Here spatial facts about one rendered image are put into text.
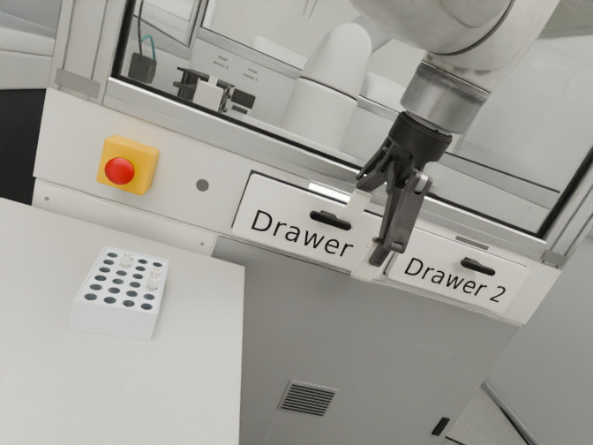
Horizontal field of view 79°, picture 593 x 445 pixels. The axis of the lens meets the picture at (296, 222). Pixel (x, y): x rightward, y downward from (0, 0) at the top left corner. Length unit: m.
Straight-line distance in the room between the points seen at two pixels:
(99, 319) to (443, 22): 0.43
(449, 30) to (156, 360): 0.42
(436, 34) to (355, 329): 0.60
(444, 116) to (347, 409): 0.71
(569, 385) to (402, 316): 1.49
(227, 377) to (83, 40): 0.51
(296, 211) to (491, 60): 0.35
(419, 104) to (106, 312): 0.42
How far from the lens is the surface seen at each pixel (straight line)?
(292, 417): 0.94
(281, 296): 0.73
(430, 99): 0.45
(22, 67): 1.34
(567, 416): 2.25
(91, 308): 0.44
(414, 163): 0.47
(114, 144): 0.61
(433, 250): 0.74
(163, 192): 0.65
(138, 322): 0.44
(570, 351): 2.23
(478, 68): 0.45
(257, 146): 0.62
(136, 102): 0.64
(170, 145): 0.63
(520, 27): 0.44
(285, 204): 0.61
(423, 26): 0.34
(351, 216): 0.61
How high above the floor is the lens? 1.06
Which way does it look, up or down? 17 degrees down
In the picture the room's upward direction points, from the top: 22 degrees clockwise
